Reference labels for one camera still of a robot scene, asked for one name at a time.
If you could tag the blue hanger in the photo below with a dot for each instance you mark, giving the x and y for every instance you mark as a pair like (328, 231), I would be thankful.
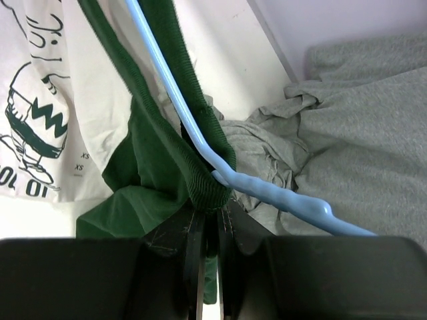
(312, 210)

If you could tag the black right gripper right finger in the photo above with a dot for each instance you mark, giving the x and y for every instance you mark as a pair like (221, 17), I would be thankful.
(245, 286)

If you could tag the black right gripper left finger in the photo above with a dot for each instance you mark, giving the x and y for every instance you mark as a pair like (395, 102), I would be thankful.
(174, 269)

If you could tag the grey t-shirt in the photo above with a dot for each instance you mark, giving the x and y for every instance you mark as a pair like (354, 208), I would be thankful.
(352, 134)

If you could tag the white and green t-shirt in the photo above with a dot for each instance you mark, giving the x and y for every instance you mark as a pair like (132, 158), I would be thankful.
(86, 120)

